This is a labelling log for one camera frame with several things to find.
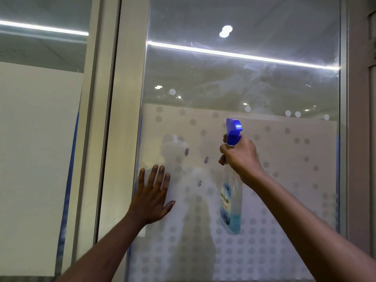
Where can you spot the person's left hand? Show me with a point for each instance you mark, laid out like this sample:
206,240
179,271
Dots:
148,204

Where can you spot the person's right hand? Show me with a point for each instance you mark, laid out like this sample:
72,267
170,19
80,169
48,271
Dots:
242,157

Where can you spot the person's left little finger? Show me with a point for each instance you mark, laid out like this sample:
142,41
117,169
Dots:
140,182

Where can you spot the person's left thumb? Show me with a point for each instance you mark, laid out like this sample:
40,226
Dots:
168,208

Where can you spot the person's left middle finger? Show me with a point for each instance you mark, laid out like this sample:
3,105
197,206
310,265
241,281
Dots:
159,180

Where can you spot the person's right fingers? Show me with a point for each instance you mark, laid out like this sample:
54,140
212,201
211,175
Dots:
223,149

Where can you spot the blue trigger spray bottle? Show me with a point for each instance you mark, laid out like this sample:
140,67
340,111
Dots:
232,208

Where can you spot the person's left forearm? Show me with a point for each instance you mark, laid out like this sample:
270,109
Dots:
102,252

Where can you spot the person's right forearm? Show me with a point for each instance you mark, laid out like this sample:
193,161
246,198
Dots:
308,232

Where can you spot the blue masking tape strip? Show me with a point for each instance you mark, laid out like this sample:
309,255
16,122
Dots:
69,187

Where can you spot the dotted frosted glass door panel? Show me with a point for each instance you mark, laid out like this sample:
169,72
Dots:
264,85

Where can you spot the plain glass side panel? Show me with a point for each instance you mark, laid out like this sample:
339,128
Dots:
38,129

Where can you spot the white aluminium door frame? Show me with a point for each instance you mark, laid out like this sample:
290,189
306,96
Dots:
126,99

